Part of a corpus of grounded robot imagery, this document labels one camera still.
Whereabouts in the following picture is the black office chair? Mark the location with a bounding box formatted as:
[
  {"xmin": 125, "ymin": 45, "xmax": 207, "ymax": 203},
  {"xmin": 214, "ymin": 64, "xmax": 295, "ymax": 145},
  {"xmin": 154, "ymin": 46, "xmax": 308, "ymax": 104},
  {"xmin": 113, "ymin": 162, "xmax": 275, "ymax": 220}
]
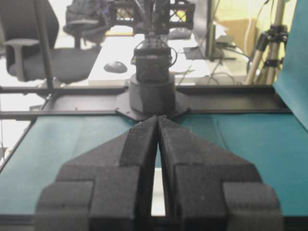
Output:
[{"xmin": 0, "ymin": 0, "xmax": 98, "ymax": 84}]

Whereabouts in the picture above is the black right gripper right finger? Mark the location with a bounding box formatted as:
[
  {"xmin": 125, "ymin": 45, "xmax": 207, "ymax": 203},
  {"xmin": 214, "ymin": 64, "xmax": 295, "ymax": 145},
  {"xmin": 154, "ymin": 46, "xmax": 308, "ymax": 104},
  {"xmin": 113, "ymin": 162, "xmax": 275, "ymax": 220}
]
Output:
[{"xmin": 158, "ymin": 116, "xmax": 284, "ymax": 231}]

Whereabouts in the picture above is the camera tripod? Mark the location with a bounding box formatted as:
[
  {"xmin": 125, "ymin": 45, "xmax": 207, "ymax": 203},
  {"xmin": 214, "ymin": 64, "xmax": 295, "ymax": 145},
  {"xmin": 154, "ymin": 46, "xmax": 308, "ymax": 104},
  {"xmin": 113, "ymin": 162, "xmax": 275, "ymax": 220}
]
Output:
[{"xmin": 245, "ymin": 0, "xmax": 288, "ymax": 85}]

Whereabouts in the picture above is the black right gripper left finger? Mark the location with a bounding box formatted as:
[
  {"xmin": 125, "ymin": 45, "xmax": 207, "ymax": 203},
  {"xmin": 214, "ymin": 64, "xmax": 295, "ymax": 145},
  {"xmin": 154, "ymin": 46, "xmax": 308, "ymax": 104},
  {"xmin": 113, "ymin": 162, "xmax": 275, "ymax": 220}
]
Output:
[{"xmin": 35, "ymin": 116, "xmax": 158, "ymax": 231}]

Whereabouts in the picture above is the white desk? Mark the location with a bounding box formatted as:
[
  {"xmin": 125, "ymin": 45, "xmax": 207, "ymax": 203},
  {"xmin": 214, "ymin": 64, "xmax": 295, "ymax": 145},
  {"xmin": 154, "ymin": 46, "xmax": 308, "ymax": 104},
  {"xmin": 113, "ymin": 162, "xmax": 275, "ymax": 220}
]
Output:
[{"xmin": 88, "ymin": 35, "xmax": 248, "ymax": 87}]

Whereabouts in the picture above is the teal table mat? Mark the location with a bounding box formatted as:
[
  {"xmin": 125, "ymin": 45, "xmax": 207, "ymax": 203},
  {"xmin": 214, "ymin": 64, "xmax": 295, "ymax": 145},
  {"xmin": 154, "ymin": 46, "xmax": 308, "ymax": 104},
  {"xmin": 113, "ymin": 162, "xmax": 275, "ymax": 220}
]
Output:
[{"xmin": 0, "ymin": 113, "xmax": 308, "ymax": 219}]

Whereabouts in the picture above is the black frame rail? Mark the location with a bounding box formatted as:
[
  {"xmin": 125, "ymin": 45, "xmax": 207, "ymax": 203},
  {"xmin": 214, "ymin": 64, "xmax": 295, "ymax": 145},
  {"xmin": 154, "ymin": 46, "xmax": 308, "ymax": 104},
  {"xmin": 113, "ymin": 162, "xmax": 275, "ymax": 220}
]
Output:
[{"xmin": 0, "ymin": 85, "xmax": 291, "ymax": 121}]

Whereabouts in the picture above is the white plastic tray case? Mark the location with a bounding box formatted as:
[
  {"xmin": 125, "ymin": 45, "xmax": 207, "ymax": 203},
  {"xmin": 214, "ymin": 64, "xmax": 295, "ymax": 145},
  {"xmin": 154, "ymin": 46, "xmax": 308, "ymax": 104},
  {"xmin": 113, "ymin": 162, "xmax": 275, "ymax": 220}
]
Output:
[{"xmin": 151, "ymin": 168, "xmax": 166, "ymax": 217}]

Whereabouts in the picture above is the black computer mouse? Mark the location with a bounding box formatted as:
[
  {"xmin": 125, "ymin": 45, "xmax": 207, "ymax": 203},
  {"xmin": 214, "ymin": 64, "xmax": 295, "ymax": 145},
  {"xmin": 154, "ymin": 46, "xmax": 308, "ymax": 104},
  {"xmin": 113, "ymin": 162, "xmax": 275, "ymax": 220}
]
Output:
[{"xmin": 103, "ymin": 61, "xmax": 128, "ymax": 74}]

